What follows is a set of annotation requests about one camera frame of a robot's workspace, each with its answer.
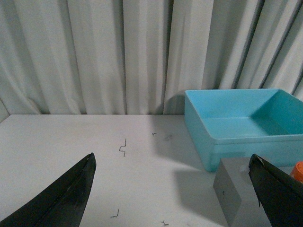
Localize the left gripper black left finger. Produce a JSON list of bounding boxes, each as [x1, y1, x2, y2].
[[0, 153, 96, 227]]

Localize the white pleated curtain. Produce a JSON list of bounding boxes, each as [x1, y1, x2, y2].
[[0, 0, 303, 120]]

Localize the orange cylinder with white print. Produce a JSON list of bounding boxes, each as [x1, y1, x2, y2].
[[290, 161, 303, 183]]

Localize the light blue plastic box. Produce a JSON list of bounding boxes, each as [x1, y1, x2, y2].
[[184, 89, 303, 172]]

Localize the gray block with round hole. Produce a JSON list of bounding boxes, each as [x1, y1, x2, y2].
[[213, 157, 271, 227]]

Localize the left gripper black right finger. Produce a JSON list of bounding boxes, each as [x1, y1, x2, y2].
[[249, 154, 303, 227]]

